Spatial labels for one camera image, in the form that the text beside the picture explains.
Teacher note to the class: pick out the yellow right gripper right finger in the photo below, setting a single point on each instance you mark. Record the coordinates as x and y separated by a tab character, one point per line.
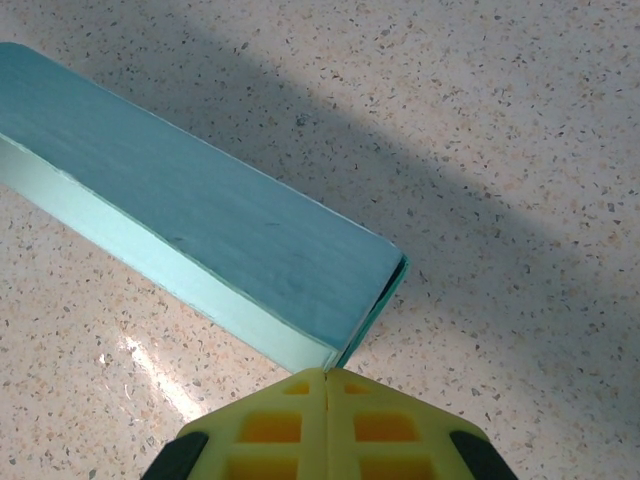
360	445

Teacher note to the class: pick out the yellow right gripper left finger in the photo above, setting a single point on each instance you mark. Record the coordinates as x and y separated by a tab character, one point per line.
280	445

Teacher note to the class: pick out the light teal paper box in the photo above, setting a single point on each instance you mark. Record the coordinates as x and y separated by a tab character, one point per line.
200	200

